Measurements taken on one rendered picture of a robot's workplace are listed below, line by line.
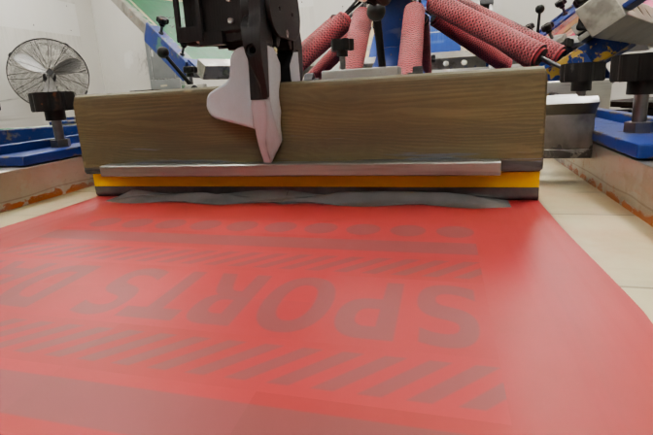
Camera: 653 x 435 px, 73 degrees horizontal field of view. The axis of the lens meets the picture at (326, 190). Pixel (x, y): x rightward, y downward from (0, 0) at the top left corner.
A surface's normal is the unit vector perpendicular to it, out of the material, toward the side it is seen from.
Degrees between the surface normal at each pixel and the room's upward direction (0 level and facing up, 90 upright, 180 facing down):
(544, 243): 0
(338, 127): 90
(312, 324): 0
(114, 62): 90
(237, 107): 83
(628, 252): 0
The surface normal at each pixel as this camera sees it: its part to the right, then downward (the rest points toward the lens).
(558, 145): -0.26, 0.23
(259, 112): -0.23, 0.44
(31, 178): 0.97, 0.00
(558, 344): -0.05, -0.97
